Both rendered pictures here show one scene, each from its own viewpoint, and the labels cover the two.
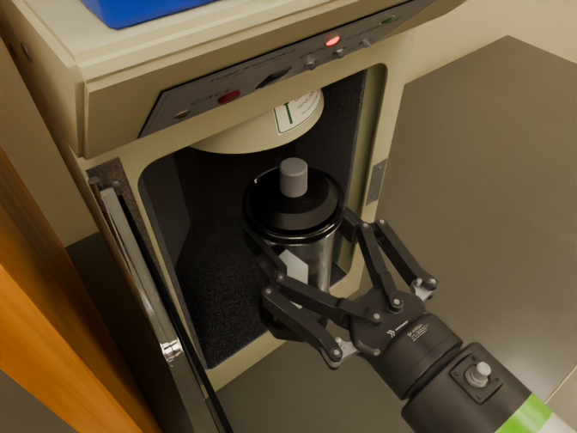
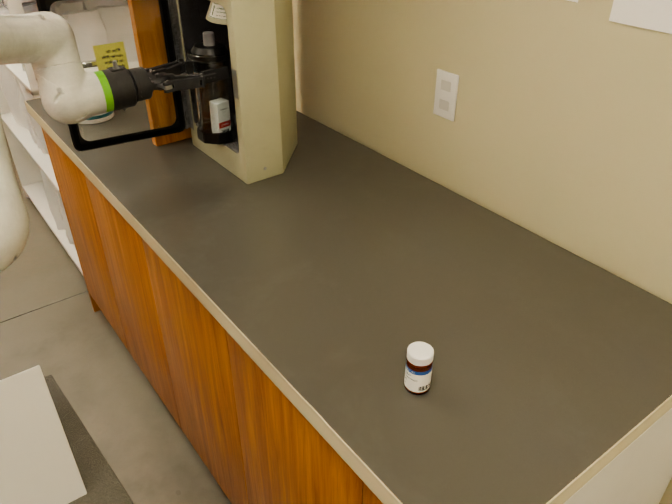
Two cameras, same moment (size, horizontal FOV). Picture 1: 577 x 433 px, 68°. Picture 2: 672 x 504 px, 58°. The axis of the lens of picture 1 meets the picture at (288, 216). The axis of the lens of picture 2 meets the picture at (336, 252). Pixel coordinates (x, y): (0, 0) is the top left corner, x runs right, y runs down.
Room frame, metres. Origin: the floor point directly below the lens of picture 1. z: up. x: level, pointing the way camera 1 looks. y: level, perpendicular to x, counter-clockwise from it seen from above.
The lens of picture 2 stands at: (0.64, -1.52, 1.66)
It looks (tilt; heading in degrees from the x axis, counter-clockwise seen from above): 34 degrees down; 91
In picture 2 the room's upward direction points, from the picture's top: straight up
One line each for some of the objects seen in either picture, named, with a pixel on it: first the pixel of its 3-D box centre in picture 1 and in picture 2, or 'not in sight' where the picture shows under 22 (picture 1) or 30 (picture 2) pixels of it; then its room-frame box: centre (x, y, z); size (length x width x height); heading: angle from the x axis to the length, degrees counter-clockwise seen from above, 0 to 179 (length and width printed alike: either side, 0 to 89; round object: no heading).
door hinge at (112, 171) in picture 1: (167, 320); (179, 60); (0.21, 0.12, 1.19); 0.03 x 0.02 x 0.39; 128
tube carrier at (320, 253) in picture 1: (294, 259); (213, 93); (0.31, -0.01, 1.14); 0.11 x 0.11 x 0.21
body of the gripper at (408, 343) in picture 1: (396, 333); (149, 81); (0.19, -0.10, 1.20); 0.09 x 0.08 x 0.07; 36
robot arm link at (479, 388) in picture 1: (461, 398); (118, 86); (0.13, -0.14, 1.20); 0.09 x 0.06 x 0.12; 126
